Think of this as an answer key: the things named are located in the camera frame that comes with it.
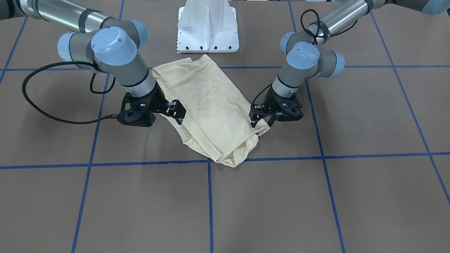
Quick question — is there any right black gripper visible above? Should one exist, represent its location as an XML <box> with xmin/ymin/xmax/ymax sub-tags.
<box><xmin>127</xmin><ymin>83</ymin><xmax>186</xmax><ymax>125</ymax></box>

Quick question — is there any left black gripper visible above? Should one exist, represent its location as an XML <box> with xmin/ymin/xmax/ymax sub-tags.
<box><xmin>249</xmin><ymin>86</ymin><xmax>293</xmax><ymax>128</ymax></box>

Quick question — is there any beige long sleeve shirt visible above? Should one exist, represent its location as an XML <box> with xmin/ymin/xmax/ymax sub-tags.
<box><xmin>152</xmin><ymin>55</ymin><xmax>269</xmax><ymax>168</ymax></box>

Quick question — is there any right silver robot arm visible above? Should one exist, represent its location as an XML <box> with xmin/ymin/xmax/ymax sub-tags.
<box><xmin>1</xmin><ymin>0</ymin><xmax>186</xmax><ymax>128</ymax></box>

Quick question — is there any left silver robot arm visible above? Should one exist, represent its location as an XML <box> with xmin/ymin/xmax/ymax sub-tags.
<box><xmin>249</xmin><ymin>0</ymin><xmax>449</xmax><ymax>128</ymax></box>

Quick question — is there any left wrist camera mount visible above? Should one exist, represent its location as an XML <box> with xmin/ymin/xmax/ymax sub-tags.
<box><xmin>276</xmin><ymin>92</ymin><xmax>304</xmax><ymax>122</ymax></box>

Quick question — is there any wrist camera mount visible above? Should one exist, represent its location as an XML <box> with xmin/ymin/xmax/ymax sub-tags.
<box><xmin>117</xmin><ymin>92</ymin><xmax>156</xmax><ymax>128</ymax></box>
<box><xmin>276</xmin><ymin>92</ymin><xmax>304</xmax><ymax>122</ymax></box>

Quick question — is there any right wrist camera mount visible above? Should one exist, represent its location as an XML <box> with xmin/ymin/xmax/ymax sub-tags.
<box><xmin>117</xmin><ymin>92</ymin><xmax>156</xmax><ymax>128</ymax></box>

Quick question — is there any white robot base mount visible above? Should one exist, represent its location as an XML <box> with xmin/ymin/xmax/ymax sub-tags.
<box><xmin>176</xmin><ymin>0</ymin><xmax>239</xmax><ymax>53</ymax></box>

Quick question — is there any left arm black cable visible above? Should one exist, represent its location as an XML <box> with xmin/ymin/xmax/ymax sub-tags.
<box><xmin>251</xmin><ymin>9</ymin><xmax>359</xmax><ymax>106</ymax></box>

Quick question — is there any wrist camera black cable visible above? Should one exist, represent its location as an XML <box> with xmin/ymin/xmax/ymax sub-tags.
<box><xmin>22</xmin><ymin>61</ymin><xmax>122</xmax><ymax>124</ymax></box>

